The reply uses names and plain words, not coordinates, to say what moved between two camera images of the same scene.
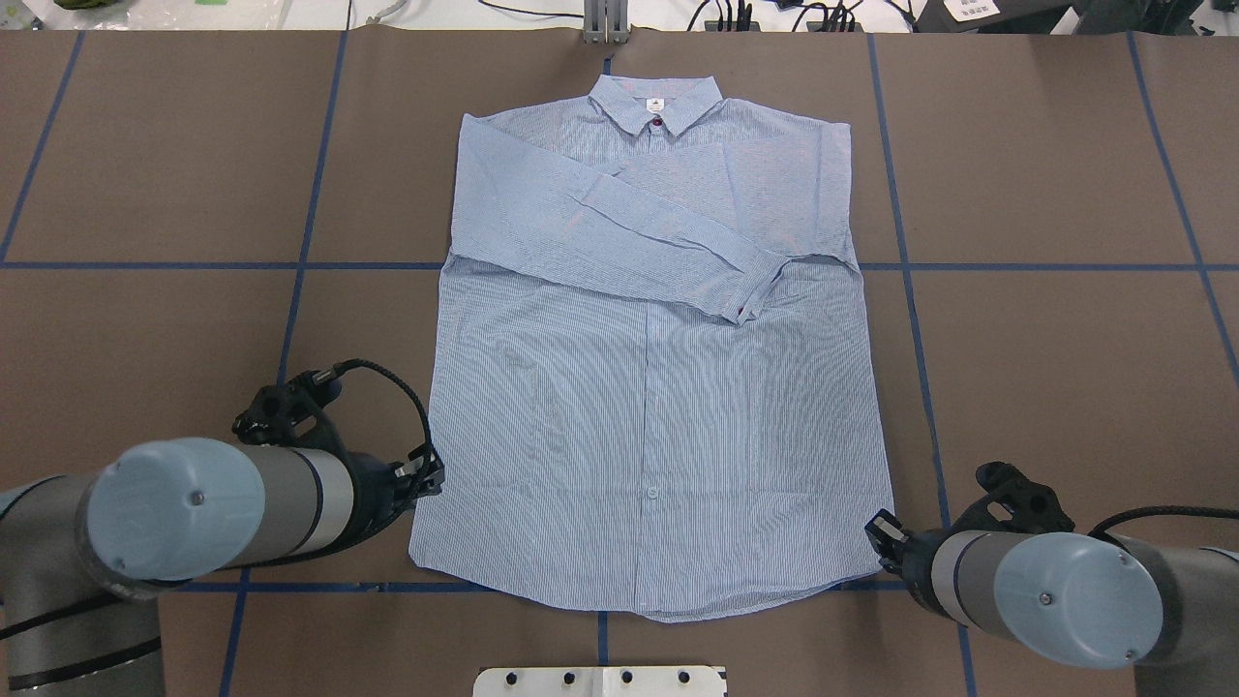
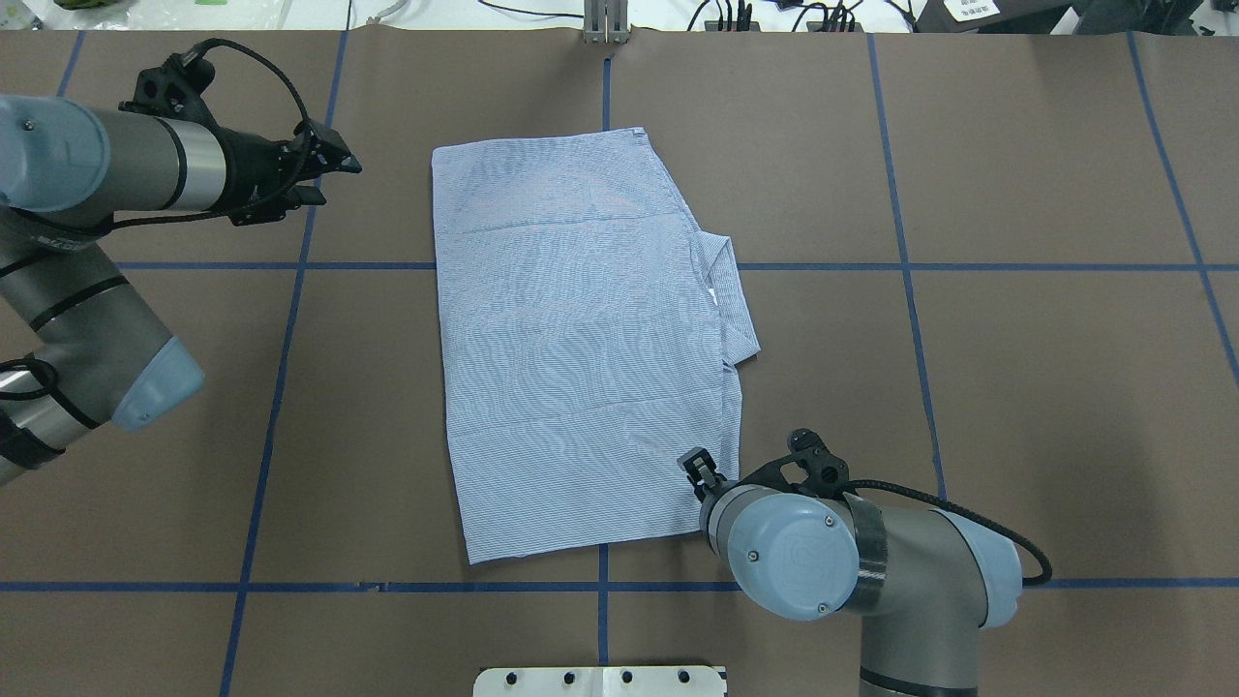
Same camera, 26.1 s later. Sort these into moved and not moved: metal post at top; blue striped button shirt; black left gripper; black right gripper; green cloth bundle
Moved: black left gripper; blue striped button shirt; black right gripper
Not moved: metal post at top; green cloth bundle
